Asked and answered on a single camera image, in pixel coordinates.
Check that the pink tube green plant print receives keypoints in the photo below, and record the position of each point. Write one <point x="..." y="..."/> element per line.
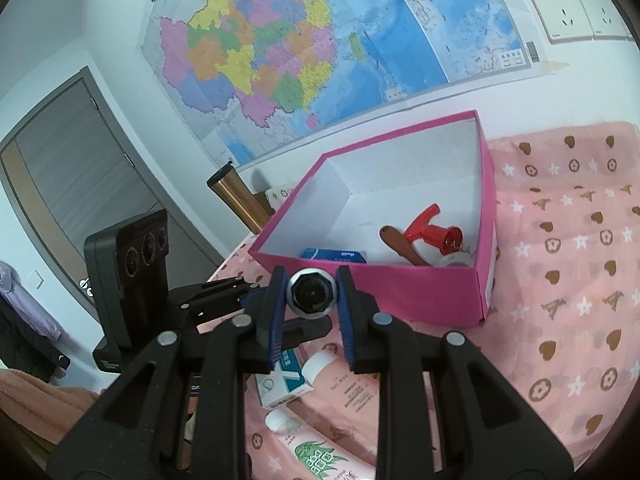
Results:
<point x="320" y="455"/>

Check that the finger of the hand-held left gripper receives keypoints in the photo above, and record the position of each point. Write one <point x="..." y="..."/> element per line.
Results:
<point x="307" y="332"/>
<point x="215" y="291"/>

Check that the plain pink tube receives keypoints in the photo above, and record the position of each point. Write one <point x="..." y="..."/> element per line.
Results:
<point x="340" y="400"/>

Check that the person's left forearm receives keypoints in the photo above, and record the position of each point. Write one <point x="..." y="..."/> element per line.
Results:
<point x="30" y="400"/>

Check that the pink printed cloth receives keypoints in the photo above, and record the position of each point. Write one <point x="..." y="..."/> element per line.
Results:
<point x="550" y="260"/>

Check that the grey door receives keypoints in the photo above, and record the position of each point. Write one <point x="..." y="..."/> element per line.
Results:
<point x="75" y="170"/>

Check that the brown wooden comb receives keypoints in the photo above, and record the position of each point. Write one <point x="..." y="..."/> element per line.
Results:
<point x="395" y="242"/>

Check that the pink cardboard box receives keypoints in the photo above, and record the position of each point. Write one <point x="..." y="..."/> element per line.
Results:
<point x="425" y="295"/>

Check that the red spray trigger head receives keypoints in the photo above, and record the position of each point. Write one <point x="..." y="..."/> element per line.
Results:
<point x="435" y="235"/>

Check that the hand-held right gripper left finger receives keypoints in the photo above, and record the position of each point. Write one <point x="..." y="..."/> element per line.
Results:
<point x="272" y="325"/>

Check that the white teal barcode box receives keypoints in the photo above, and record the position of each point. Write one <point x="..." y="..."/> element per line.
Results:
<point x="287" y="382"/>

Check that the blue medicine box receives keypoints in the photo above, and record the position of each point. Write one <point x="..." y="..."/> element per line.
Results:
<point x="330" y="255"/>

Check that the white speckled tape roll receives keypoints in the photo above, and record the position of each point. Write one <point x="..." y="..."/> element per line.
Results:
<point x="455" y="260"/>

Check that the gold metal tumbler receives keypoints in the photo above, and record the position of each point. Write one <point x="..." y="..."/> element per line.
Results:
<point x="240" y="200"/>

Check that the white wall socket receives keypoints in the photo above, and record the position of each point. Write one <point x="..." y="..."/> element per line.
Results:
<point x="605" y="5"/>
<point x="555" y="5"/>

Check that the beige masking tape strip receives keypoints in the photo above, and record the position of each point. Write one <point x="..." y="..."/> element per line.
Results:
<point x="555" y="66"/>

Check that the round silver black device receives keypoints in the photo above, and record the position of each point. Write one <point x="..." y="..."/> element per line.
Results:
<point x="312" y="292"/>

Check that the colourful wall map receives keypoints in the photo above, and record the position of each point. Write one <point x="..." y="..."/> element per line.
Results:
<point x="300" y="35"/>

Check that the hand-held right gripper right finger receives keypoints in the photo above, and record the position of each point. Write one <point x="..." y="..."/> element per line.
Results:
<point x="350" y="325"/>

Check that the small white light switch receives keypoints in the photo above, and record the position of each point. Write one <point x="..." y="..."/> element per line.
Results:
<point x="38" y="278"/>

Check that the hanging purple garment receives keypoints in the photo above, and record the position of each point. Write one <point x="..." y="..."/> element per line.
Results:
<point x="20" y="300"/>

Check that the white printed packet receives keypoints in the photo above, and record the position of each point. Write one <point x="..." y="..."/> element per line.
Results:
<point x="280" y="193"/>

